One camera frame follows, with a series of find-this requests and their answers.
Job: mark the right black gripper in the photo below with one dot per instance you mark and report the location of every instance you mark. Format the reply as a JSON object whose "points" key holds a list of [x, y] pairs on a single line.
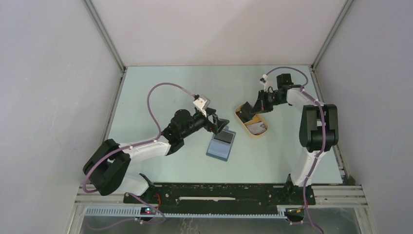
{"points": [[261, 105]]}

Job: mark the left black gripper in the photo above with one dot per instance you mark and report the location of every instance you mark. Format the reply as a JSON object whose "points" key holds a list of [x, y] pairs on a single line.
{"points": [[217, 123]]}

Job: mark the grey credit card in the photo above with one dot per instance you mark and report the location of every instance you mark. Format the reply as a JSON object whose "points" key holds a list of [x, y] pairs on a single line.
{"points": [[224, 136]]}

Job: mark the blue leather card holder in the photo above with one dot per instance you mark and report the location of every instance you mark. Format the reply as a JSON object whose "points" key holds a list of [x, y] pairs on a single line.
{"points": [[220, 150]]}

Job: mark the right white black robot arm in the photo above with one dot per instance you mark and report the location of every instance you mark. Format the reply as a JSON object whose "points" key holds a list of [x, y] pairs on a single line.
{"points": [[318, 131]]}

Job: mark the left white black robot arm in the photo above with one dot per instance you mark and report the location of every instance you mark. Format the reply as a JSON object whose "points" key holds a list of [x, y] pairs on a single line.
{"points": [[113, 166]]}

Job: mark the black card in tray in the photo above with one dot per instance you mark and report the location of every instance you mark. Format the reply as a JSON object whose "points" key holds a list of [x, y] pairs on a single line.
{"points": [[246, 114]]}

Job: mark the oval wooden tray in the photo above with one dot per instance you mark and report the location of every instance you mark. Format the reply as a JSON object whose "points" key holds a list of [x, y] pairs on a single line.
{"points": [[256, 118]]}

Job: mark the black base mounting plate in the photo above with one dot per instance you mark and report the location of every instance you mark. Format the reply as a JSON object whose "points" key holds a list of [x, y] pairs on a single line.
{"points": [[226, 198]]}

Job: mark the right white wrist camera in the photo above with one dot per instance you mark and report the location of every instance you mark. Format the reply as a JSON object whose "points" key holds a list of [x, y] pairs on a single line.
{"points": [[265, 82]]}

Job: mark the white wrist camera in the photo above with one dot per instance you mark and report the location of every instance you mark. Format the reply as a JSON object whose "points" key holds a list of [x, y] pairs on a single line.
{"points": [[265, 82], [201, 103]]}

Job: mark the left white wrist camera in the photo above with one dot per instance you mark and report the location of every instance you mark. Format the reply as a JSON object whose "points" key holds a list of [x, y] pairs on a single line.
{"points": [[201, 103]]}

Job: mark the aluminium frame rail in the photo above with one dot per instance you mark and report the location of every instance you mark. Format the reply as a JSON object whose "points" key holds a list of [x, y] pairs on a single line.
{"points": [[326, 196]]}

